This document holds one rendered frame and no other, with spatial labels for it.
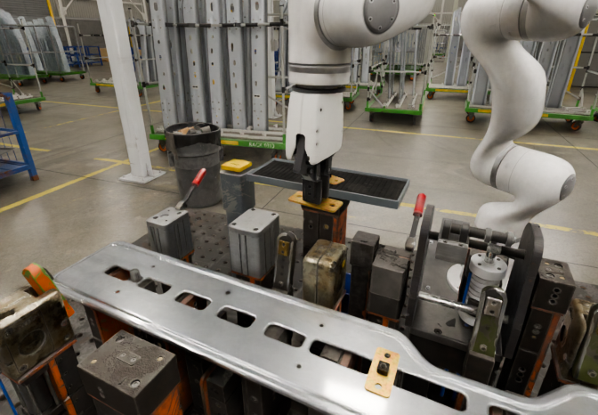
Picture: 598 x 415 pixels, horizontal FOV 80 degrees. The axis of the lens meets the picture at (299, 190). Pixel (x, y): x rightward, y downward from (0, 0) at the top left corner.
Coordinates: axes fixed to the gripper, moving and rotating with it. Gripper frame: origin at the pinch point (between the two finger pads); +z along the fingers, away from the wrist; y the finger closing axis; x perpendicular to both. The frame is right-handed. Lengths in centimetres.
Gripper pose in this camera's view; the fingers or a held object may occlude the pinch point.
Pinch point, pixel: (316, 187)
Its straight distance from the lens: 55.7
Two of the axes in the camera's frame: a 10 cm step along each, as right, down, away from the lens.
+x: 8.6, 2.1, -4.6
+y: -5.1, 3.5, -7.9
